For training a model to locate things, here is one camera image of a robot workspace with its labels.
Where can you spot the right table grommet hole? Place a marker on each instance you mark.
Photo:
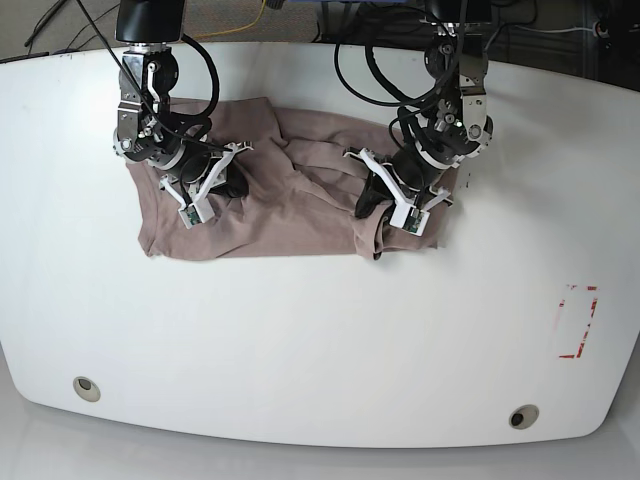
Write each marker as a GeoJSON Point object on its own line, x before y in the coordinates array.
{"type": "Point", "coordinates": [524, 417]}

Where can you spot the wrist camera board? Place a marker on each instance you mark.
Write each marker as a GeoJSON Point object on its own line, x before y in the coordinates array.
{"type": "Point", "coordinates": [415, 222]}
{"type": "Point", "coordinates": [192, 216]}

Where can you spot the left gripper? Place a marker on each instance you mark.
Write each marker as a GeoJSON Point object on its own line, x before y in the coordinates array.
{"type": "Point", "coordinates": [383, 184]}

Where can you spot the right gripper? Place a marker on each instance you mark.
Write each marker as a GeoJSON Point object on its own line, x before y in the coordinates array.
{"type": "Point", "coordinates": [208, 173]}

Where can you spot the left table grommet hole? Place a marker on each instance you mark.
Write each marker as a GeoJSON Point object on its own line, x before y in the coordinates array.
{"type": "Point", "coordinates": [86, 389]}

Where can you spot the table grommet hole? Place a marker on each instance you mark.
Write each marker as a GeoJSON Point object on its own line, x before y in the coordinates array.
{"type": "Point", "coordinates": [524, 417]}
{"type": "Point", "coordinates": [86, 389]}

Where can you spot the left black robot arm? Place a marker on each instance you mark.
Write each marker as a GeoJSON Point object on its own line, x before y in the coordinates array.
{"type": "Point", "coordinates": [437, 130]}

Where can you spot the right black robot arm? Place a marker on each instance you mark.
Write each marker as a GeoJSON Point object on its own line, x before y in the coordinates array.
{"type": "Point", "coordinates": [148, 131]}

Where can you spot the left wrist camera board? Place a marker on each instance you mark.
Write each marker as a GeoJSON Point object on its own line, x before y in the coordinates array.
{"type": "Point", "coordinates": [415, 222]}

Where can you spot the mauve t-shirt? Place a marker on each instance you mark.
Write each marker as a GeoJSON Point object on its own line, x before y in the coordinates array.
{"type": "Point", "coordinates": [302, 192]}

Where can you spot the red tape rectangle marking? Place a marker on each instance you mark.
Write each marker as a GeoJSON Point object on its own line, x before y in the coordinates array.
{"type": "Point", "coordinates": [576, 312]}

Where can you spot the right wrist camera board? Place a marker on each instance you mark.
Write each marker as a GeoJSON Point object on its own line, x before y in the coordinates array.
{"type": "Point", "coordinates": [192, 216]}

